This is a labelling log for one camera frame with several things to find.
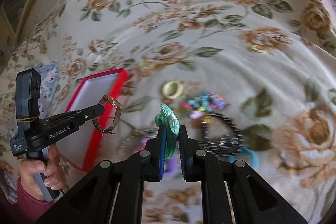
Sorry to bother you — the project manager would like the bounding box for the purple hair clip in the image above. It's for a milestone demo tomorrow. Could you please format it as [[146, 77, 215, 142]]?
[[134, 138, 179, 177]]

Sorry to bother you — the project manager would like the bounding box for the bronze metal watch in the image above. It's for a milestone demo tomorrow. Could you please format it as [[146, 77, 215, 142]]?
[[92, 94, 123, 134]]

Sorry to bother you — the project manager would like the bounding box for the teal hair tie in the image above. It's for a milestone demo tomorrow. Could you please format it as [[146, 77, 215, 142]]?
[[154, 103, 181, 160]]

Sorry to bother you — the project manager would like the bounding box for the black bead bracelet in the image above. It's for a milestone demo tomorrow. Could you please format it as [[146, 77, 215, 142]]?
[[197, 111, 245, 158]]

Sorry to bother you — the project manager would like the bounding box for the blue hair ring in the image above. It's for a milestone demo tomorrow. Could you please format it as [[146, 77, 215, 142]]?
[[227, 147, 260, 171]]

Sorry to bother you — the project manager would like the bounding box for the colorful bead bracelet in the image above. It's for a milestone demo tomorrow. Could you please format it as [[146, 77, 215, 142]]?
[[179, 92, 230, 119]]

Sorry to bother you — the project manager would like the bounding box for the yellow hair ring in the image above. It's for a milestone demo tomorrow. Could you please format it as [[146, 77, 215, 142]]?
[[161, 80, 184, 100]]

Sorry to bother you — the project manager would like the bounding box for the red jewelry box tray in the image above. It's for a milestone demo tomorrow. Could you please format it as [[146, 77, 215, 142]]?
[[58, 68, 129, 172]]

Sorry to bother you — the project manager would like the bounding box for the person's left hand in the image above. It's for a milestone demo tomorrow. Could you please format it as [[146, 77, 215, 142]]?
[[19, 144, 66, 201]]

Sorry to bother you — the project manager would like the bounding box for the blue koala print pillow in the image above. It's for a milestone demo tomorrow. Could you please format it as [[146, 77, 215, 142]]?
[[6, 61, 59, 140]]

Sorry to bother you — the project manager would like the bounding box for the floral blanket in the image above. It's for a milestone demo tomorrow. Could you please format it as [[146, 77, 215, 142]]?
[[1, 0, 335, 223]]

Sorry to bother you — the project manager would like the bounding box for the small gold colorful ring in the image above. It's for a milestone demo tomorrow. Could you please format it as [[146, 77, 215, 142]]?
[[249, 44, 267, 54]]

